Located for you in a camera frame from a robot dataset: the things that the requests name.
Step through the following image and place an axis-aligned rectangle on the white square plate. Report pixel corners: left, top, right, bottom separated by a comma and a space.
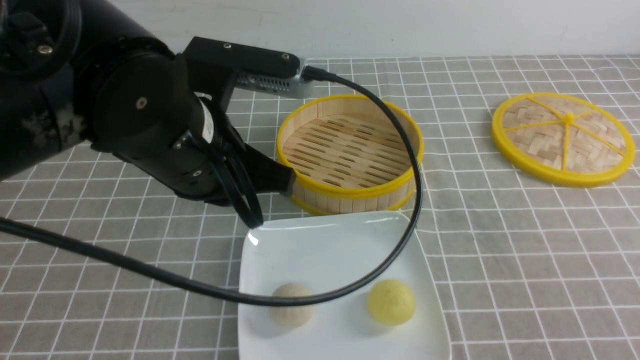
237, 210, 453, 360

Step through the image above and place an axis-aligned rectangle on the white steamed bun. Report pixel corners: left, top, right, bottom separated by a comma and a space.
269, 283, 315, 330

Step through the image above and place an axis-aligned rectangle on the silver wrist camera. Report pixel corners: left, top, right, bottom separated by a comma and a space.
234, 57, 314, 100

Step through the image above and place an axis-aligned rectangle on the yellow steamed bun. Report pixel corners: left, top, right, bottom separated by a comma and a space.
366, 279, 417, 326

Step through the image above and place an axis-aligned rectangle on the grey checked tablecloth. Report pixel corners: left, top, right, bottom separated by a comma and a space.
0, 54, 640, 360

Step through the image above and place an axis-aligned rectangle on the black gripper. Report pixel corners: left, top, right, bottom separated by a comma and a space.
91, 37, 300, 207

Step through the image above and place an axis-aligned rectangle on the black cable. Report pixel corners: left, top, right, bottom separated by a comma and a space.
0, 65, 424, 307

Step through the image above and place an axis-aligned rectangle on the woven bamboo steamer lid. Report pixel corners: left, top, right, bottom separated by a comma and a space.
491, 92, 636, 189

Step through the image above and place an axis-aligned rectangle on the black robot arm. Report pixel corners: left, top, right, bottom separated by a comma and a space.
0, 0, 302, 207

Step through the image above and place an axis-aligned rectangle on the bamboo steamer basket yellow rim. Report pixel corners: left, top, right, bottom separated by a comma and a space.
275, 95, 416, 215

